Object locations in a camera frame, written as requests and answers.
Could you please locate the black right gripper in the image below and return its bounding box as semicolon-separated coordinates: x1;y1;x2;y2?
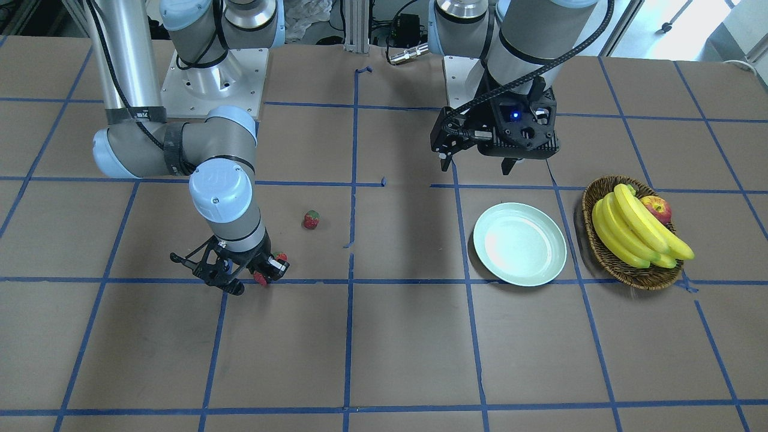
170;235;290;296

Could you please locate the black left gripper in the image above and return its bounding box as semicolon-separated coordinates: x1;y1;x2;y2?
430;87;556;176

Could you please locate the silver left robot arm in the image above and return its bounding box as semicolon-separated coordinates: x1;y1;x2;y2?
428;1;615;175

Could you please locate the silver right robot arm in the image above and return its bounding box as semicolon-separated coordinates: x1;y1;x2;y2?
84;1;289;295

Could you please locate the light green plate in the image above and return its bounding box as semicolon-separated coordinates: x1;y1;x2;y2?
472;202;568;287

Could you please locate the yellow banana bunch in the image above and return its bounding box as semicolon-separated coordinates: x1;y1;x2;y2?
592;184;695;269

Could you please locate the red apple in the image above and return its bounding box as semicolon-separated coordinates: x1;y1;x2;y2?
641;195;672;225

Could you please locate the woven wicker basket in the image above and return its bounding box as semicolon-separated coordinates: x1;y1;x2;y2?
573;175;684;292

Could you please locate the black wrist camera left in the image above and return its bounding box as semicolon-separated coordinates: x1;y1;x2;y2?
489;91;560;160

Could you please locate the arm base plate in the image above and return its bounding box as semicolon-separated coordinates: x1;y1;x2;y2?
161;47;271;119
443;56;484;109

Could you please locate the metal cable connector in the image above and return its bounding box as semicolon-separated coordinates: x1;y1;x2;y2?
387;44;430;66

